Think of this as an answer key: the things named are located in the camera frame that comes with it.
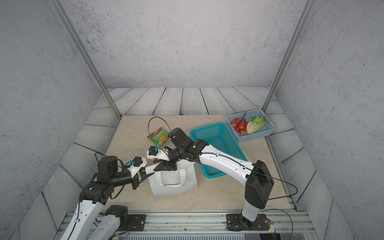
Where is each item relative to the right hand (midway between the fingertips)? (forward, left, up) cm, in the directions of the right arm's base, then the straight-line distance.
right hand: (155, 166), depth 68 cm
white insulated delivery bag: (-4, -3, -10) cm, 12 cm away
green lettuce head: (+42, -59, -19) cm, 75 cm away
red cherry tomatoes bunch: (+41, -49, -20) cm, 67 cm away
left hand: (0, +2, -4) cm, 5 cm away
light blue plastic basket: (+34, -62, -18) cm, 74 cm away
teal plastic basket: (+35, -31, -23) cm, 53 cm away
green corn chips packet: (+31, +8, -20) cm, 38 cm away
